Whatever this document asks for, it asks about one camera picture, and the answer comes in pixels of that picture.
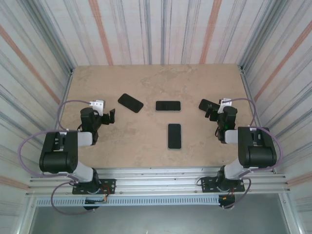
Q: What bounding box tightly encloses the black phone case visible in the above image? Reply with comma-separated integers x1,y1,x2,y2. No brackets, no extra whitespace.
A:
117,93,144,114

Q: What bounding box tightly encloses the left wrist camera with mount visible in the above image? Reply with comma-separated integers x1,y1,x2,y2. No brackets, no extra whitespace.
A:
88,99,106,115

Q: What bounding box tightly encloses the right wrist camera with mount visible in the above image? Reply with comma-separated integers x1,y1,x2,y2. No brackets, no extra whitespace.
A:
217,97,232,114

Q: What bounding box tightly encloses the black base connector module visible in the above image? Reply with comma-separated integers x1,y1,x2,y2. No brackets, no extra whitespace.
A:
83,197,108,212
217,194,236,210

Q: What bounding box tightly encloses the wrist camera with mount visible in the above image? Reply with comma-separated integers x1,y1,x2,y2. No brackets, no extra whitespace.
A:
217,97,232,114
88,99,106,115

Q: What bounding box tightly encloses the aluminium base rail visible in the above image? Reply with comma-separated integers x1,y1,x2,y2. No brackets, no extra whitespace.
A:
25,166,292,197

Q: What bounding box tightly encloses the aluminium frame post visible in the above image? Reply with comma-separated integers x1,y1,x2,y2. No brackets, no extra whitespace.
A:
30,0,75,74
240,0,282,71

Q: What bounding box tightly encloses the aluminium table side rail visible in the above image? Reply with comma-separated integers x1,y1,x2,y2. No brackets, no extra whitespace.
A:
43,69,75,175
238,65,277,175

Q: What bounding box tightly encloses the slotted grey cable tray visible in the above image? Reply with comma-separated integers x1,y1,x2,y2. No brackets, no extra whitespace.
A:
36,196,220,207

